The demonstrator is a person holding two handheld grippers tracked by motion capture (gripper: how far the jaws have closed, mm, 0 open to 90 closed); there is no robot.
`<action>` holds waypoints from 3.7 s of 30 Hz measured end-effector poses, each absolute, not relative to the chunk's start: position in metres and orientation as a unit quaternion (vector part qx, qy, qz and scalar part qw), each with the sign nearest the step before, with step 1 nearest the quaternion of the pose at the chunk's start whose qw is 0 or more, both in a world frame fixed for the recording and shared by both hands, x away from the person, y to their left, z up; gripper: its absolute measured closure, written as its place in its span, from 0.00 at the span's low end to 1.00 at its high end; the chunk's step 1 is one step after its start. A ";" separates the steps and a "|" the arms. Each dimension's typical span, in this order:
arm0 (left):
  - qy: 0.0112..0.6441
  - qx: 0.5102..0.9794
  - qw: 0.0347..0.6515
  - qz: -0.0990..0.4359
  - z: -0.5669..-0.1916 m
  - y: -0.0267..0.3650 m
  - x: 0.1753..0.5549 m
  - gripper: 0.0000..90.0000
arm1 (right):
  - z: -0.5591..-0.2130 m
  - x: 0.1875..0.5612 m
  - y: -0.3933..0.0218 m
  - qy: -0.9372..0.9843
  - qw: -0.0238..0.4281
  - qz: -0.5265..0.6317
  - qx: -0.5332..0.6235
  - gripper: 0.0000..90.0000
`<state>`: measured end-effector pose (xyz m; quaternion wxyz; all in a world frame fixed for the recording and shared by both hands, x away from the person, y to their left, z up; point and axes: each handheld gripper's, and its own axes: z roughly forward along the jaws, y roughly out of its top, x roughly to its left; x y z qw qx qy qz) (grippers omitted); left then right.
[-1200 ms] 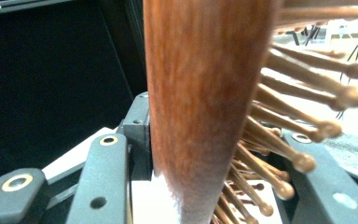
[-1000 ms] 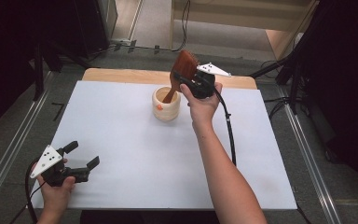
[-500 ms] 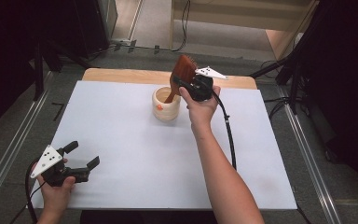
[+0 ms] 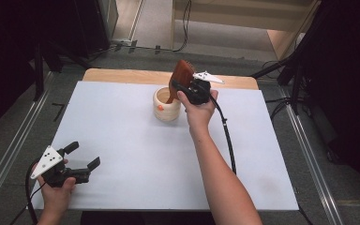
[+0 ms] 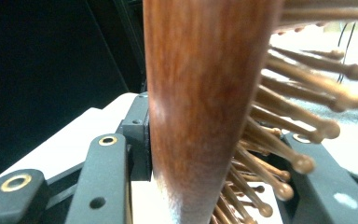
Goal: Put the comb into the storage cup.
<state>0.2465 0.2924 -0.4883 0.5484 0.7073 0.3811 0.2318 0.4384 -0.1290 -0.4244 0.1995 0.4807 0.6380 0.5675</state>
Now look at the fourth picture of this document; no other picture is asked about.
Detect person's left hand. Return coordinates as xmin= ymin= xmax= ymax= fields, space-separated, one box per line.
xmin=37 ymin=158 xmax=77 ymax=218

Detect cream ribbed cup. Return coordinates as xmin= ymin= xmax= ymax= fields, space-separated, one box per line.
xmin=152 ymin=86 xmax=182 ymax=123

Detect black cabinet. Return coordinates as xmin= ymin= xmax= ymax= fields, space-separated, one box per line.
xmin=71 ymin=0 xmax=111 ymax=60

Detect white power strip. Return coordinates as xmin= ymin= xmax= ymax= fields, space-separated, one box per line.
xmin=110 ymin=37 xmax=139 ymax=48

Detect hanging black cable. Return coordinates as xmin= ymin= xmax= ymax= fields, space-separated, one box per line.
xmin=172 ymin=0 xmax=192 ymax=53

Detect metal floor rail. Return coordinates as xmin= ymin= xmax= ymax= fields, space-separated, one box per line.
xmin=0 ymin=70 xmax=56 ymax=217
xmin=276 ymin=85 xmax=346 ymax=225

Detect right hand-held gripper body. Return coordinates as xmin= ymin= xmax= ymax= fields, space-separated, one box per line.
xmin=181 ymin=70 xmax=225 ymax=106

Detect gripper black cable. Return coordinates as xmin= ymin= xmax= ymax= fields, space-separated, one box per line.
xmin=209 ymin=95 xmax=238 ymax=176
xmin=8 ymin=158 xmax=46 ymax=225

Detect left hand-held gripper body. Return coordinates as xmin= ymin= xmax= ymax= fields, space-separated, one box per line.
xmin=30 ymin=145 xmax=91 ymax=188

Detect black floor cables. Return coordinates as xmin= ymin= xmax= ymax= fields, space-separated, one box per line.
xmin=263 ymin=97 xmax=294 ymax=121

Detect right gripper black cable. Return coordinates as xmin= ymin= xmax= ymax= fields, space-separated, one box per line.
xmin=209 ymin=95 xmax=238 ymax=176

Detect light wooden shelf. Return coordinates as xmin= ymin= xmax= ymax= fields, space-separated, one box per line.
xmin=170 ymin=0 xmax=322 ymax=62

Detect person's right hand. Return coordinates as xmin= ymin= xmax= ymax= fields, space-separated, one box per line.
xmin=176 ymin=89 xmax=219 ymax=134

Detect black stand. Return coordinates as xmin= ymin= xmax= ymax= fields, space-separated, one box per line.
xmin=32 ymin=40 xmax=92 ymax=102
xmin=251 ymin=0 xmax=336 ymax=115

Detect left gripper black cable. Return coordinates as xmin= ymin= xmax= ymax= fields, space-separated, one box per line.
xmin=8 ymin=158 xmax=46 ymax=225

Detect white board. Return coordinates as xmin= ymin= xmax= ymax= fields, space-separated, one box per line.
xmin=31 ymin=81 xmax=300 ymax=211

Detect brown wooden hairbrush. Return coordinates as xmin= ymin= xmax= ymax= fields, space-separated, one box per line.
xmin=165 ymin=59 xmax=197 ymax=105

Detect light wooden table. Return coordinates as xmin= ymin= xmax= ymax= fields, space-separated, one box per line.
xmin=82 ymin=67 xmax=260 ymax=91

